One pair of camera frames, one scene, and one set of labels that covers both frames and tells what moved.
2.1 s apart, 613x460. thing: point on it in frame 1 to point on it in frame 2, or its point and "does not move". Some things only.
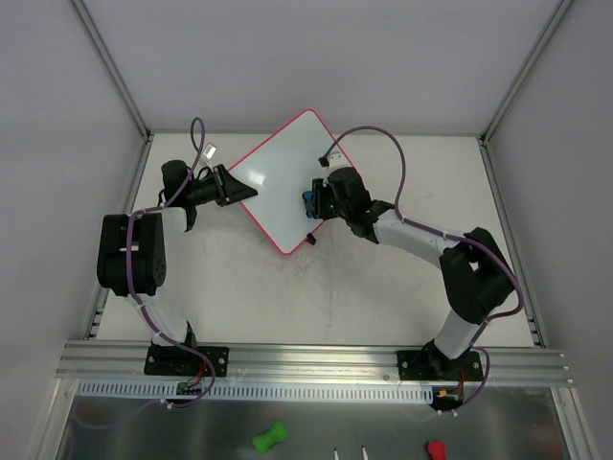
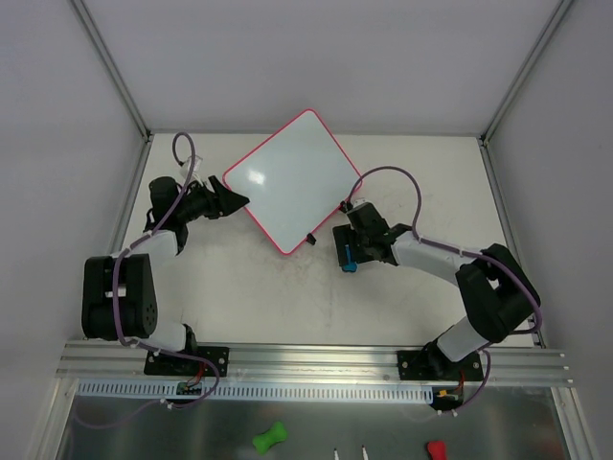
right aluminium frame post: (560, 11) does not move
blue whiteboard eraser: (307, 196) to (351, 265)
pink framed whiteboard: (281, 169) does not move
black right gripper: (316, 197) to (346, 244)
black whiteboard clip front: (310, 239) does not move
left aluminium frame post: (113, 70) does not move
